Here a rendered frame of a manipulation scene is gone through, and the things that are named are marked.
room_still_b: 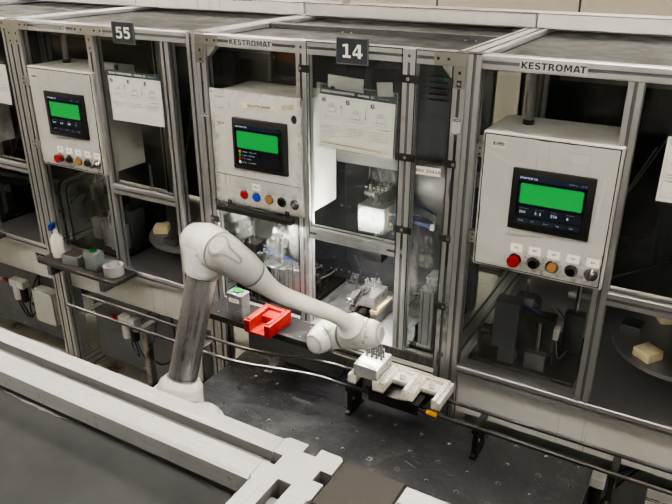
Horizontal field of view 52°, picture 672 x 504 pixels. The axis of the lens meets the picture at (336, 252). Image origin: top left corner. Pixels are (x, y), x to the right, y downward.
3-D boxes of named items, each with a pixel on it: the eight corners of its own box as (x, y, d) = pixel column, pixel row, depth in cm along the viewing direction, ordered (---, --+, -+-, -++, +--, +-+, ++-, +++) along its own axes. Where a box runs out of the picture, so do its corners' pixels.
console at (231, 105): (212, 202, 282) (204, 88, 263) (254, 182, 304) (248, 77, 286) (299, 220, 263) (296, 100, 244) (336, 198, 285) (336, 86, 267)
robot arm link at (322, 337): (326, 340, 265) (355, 340, 258) (304, 359, 253) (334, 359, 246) (319, 314, 263) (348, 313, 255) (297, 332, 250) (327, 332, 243)
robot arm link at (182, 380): (164, 450, 231) (135, 419, 247) (205, 441, 243) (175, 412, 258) (205, 231, 215) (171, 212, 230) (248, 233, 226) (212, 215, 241)
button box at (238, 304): (227, 316, 287) (225, 291, 283) (238, 309, 294) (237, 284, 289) (242, 321, 284) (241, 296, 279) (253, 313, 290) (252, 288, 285)
